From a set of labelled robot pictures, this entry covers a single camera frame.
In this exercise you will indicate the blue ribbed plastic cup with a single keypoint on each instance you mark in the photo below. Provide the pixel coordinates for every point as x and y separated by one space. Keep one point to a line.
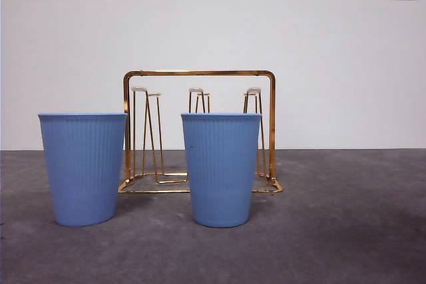
221 171
83 171

